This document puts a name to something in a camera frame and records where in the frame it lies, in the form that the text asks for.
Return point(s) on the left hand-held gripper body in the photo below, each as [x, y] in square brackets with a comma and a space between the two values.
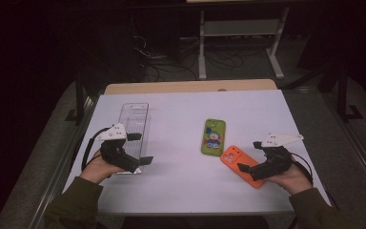
[117, 156]

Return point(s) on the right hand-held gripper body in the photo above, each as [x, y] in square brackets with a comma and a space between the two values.
[276, 162]

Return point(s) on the clear plastic tray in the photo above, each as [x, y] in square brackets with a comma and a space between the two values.
[136, 117]

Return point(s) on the orange phone case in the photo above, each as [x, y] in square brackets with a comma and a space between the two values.
[236, 150]

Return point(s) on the green clown phone case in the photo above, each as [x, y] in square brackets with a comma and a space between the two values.
[213, 127]

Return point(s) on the person's left hand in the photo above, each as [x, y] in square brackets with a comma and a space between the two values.
[97, 170]

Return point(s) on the person's right hand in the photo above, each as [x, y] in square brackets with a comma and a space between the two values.
[294, 181]

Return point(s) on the black metal stand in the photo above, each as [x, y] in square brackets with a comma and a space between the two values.
[342, 92]
[80, 95]

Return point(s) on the light wooden board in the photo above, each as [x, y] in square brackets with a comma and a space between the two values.
[187, 86]

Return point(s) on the metal frame rail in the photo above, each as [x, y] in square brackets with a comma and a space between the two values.
[60, 178]
[359, 149]

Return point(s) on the white metal table frame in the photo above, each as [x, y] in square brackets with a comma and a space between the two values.
[241, 28]

